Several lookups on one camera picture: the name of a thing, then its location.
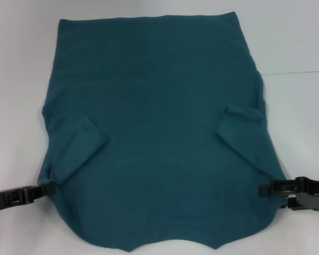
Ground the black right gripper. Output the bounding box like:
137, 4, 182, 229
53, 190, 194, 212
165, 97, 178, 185
258, 176, 319, 212

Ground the blue teal shirt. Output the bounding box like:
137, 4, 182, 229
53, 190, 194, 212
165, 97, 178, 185
38, 11, 289, 239

